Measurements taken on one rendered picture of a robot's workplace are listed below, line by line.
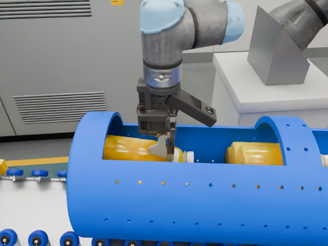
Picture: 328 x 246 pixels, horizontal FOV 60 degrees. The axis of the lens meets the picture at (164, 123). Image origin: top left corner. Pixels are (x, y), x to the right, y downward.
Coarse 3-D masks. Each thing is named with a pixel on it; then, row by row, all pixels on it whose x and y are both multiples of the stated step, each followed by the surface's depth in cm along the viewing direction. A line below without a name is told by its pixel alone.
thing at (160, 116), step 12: (144, 84) 56; (180, 84) 57; (144, 96) 57; (156, 96) 57; (144, 108) 60; (156, 108) 59; (168, 108) 59; (144, 120) 59; (156, 120) 58; (168, 120) 59; (144, 132) 61; (156, 132) 61
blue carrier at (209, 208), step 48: (96, 144) 54; (192, 144) 78; (288, 144) 54; (96, 192) 52; (144, 192) 52; (192, 192) 51; (240, 192) 51; (288, 192) 51; (192, 240) 57; (240, 240) 56; (288, 240) 55
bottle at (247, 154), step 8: (240, 152) 62; (248, 152) 59; (256, 152) 59; (264, 152) 59; (272, 152) 59; (280, 152) 59; (240, 160) 63; (248, 160) 58; (256, 160) 58; (264, 160) 58; (272, 160) 58; (280, 160) 58
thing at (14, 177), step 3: (0, 177) 85; (3, 177) 86; (6, 177) 86; (9, 177) 82; (12, 177) 82; (15, 177) 82; (18, 177) 83; (21, 177) 84; (24, 177) 85; (39, 177) 83; (63, 177) 82; (12, 180) 82; (15, 180) 83; (39, 180) 82; (51, 180) 85; (54, 180) 85; (57, 180) 85; (60, 180) 82; (63, 180) 82
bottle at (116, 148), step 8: (112, 136) 67; (120, 136) 68; (112, 144) 65; (120, 144) 66; (128, 144) 66; (136, 144) 66; (144, 144) 66; (152, 144) 67; (104, 152) 65; (112, 152) 65; (120, 152) 65; (128, 152) 65; (136, 152) 65; (144, 152) 66; (128, 160) 66; (136, 160) 66; (144, 160) 66; (152, 160) 66; (160, 160) 67
